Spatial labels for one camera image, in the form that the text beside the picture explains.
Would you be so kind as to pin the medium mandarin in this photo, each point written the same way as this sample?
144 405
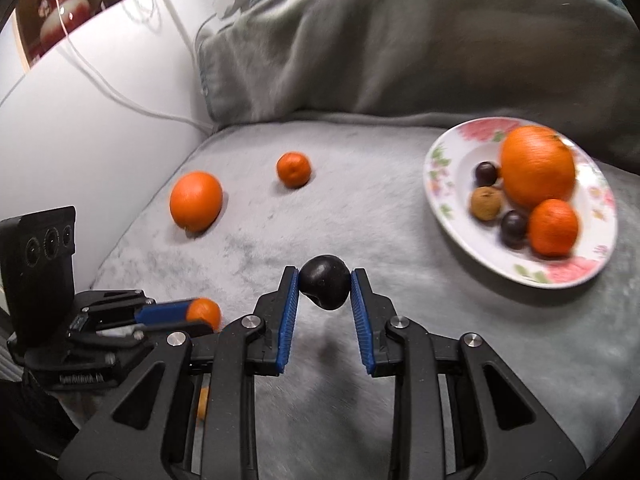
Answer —
554 226
293 169

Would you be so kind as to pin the large bumpy orange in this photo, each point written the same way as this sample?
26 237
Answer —
537 172

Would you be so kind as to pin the tiny mandarin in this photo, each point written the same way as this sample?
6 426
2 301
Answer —
206 312

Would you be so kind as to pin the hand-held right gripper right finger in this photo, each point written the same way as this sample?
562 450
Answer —
362 320

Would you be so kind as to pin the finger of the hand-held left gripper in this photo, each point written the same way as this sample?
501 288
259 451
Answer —
150 334
160 312

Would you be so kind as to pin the light grey fleece blanket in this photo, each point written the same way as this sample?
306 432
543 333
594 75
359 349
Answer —
375 210

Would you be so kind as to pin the red and white vase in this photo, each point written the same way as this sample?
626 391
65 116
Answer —
60 15

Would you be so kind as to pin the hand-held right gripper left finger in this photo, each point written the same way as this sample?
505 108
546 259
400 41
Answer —
287 320

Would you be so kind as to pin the dark plum plate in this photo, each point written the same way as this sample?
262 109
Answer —
485 172

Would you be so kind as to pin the white floral plate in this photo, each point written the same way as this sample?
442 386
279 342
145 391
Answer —
445 195

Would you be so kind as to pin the large smooth orange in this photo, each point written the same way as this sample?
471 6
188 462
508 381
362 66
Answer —
196 200

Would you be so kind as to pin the dark grey fleece blanket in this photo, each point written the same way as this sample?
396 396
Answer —
400 50

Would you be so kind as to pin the dark plum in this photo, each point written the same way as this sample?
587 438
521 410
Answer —
324 282

